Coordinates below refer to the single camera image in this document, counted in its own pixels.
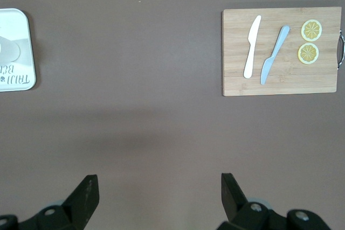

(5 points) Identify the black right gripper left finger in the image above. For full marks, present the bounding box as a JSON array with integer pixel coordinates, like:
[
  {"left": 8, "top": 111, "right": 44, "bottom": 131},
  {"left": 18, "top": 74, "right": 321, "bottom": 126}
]
[{"left": 17, "top": 175, "right": 100, "bottom": 230}]

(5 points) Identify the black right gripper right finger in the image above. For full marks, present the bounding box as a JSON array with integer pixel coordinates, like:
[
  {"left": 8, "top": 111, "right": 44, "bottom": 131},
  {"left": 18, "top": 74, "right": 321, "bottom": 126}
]
[{"left": 217, "top": 173, "right": 288, "bottom": 230}]

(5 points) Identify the white plastic cup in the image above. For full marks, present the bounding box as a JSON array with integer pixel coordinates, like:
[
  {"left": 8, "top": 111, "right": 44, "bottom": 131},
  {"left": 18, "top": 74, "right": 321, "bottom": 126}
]
[{"left": 0, "top": 36, "right": 21, "bottom": 62}]

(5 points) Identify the brown table mat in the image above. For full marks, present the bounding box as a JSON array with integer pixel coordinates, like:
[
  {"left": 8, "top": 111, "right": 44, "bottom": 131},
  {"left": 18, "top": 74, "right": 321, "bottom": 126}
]
[{"left": 0, "top": 0, "right": 345, "bottom": 230}]

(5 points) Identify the bamboo cutting board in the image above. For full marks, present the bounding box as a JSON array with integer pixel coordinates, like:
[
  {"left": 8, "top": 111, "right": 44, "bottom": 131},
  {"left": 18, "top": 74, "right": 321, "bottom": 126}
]
[{"left": 222, "top": 6, "right": 345, "bottom": 97}]

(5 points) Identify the grey plastic knife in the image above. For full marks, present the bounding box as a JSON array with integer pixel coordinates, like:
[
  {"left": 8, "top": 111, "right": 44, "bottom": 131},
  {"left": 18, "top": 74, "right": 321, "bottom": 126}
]
[{"left": 260, "top": 25, "right": 291, "bottom": 86}]

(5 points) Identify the white plastic knife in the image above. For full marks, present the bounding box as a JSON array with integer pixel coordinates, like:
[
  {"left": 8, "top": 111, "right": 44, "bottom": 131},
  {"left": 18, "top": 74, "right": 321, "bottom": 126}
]
[{"left": 243, "top": 15, "right": 262, "bottom": 79}]

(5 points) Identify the yellow lemon slice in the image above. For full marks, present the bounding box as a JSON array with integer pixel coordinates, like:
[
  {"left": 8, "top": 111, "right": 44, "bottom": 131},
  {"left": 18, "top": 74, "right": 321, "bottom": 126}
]
[
  {"left": 301, "top": 19, "right": 323, "bottom": 43},
  {"left": 297, "top": 42, "right": 320, "bottom": 65}
]

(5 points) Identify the cream bear print tray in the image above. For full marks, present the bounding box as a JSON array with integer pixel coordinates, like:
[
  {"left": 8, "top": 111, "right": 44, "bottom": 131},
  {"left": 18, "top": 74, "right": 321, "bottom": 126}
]
[{"left": 0, "top": 8, "right": 37, "bottom": 93}]

